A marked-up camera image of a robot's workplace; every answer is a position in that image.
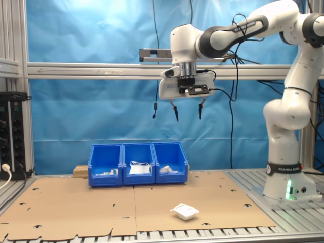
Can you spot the white Fuhrmann gauze packet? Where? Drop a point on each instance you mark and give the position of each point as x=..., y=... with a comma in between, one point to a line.
x=186, y=211

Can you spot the grey power strip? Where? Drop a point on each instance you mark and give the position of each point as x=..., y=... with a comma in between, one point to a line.
x=158, y=53

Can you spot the white bagged packet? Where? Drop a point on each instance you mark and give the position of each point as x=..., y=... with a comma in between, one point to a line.
x=167, y=169

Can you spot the blue storage bin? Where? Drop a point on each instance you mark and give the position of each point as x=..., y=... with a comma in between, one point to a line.
x=105, y=181
x=138, y=179
x=170, y=178

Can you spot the white face mask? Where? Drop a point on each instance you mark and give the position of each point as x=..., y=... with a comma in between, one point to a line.
x=138, y=170

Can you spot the teal printed small packet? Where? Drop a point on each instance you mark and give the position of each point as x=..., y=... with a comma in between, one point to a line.
x=115, y=172

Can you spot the long aluminium cross beam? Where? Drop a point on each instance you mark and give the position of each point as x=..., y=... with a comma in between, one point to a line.
x=76, y=71

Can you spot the brown cardboard sheet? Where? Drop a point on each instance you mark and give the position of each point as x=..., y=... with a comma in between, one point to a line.
x=227, y=202
x=76, y=207

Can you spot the small white flat packet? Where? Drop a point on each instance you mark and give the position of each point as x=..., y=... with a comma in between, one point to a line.
x=102, y=174

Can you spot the wooden chipboard block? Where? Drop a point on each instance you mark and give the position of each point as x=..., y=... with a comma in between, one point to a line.
x=80, y=172

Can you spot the black power adapter box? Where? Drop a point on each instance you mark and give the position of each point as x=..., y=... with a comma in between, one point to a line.
x=12, y=96

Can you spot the black socket strip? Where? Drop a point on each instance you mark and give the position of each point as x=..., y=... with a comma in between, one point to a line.
x=3, y=141
x=16, y=141

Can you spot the short aluminium cross profile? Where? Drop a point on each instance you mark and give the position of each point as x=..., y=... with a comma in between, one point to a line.
x=8, y=67

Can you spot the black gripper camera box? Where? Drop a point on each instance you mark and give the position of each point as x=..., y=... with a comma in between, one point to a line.
x=195, y=88

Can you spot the wide aluminium frame post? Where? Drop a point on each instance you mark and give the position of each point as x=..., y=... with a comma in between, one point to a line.
x=22, y=38

